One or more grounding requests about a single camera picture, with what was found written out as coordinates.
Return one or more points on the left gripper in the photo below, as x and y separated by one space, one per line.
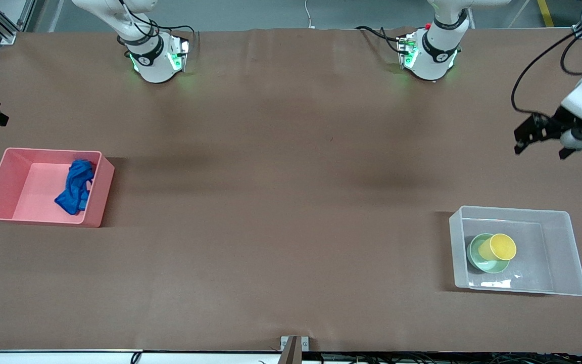
545 125

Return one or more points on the blue cloth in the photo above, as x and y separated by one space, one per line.
75 187

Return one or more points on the yellow plastic cup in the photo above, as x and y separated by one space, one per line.
500 246

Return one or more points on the pale green bowl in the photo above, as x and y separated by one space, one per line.
475 258

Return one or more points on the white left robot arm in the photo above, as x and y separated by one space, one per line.
435 55

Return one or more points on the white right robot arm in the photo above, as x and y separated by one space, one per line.
149 60

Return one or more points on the clear plastic box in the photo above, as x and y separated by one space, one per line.
564 253

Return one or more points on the pink plastic bin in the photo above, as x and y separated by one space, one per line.
28 192

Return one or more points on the brown table cover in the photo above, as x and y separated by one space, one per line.
291 202

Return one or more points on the metal table edge bracket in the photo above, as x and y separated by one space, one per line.
291 349

